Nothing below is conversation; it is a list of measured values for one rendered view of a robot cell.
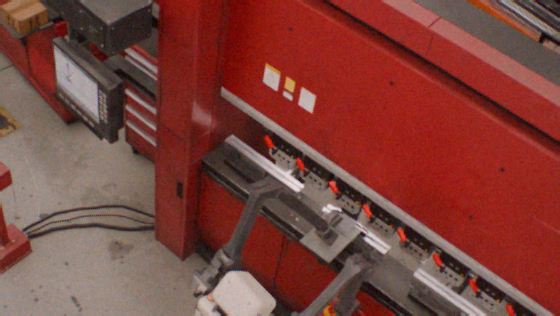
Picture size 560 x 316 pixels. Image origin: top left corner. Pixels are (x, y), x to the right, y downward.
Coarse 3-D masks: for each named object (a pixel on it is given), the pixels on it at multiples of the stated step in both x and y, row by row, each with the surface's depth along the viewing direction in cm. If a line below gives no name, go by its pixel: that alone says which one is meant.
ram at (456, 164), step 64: (256, 0) 344; (256, 64) 367; (320, 64) 339; (384, 64) 315; (320, 128) 362; (384, 128) 334; (448, 128) 310; (512, 128) 292; (384, 192) 356; (448, 192) 329; (512, 192) 306; (512, 256) 324
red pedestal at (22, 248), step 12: (0, 168) 408; (0, 180) 407; (0, 204) 431; (0, 216) 437; (0, 228) 443; (12, 228) 465; (0, 240) 453; (12, 240) 458; (24, 240) 460; (0, 252) 452; (12, 252) 455; (24, 252) 465; (0, 264) 455; (12, 264) 460
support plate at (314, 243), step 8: (312, 232) 382; (336, 232) 384; (352, 232) 385; (304, 240) 378; (312, 240) 379; (320, 240) 379; (336, 240) 380; (344, 240) 381; (312, 248) 375; (320, 248) 376; (328, 248) 377; (336, 248) 377; (320, 256) 373; (328, 256) 373
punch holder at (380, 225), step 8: (376, 208) 366; (376, 216) 369; (384, 216) 365; (392, 216) 361; (368, 224) 375; (376, 224) 372; (384, 224) 368; (392, 224) 364; (384, 232) 371; (392, 232) 368
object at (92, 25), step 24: (48, 0) 351; (72, 0) 334; (96, 0) 330; (120, 0) 332; (144, 0) 334; (72, 24) 345; (96, 24) 328; (120, 24) 327; (144, 24) 339; (120, 48) 336
